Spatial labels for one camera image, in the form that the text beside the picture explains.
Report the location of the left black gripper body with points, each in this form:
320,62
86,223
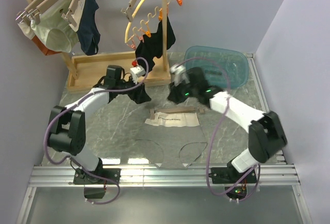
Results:
134,94

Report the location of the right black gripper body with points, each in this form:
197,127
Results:
182,91

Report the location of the grey and cream underwear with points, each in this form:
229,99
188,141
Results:
172,141

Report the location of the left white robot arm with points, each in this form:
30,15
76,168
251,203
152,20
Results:
66,131

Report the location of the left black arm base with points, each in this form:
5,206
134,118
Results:
96,183

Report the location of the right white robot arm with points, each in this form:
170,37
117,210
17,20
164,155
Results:
265,132

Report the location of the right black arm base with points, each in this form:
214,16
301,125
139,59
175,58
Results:
241,185

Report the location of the black underwear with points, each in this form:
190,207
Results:
152,46

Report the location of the curved yellow clip hanger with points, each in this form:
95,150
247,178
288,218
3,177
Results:
145,13

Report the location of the navy blue underwear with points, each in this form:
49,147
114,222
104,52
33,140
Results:
88,34

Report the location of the orange underwear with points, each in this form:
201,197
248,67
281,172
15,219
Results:
42,47

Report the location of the light green underwear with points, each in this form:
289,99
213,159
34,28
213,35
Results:
54,31

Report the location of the wooden drying rack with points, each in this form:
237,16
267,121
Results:
86,71

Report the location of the blue plastic basin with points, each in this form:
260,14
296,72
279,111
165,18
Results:
213,60

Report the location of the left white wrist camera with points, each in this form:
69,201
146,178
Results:
136,71

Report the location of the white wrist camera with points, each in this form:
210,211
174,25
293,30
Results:
136,71
180,75

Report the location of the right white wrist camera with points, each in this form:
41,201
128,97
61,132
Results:
180,75

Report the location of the aluminium mounting rail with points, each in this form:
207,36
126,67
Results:
151,195

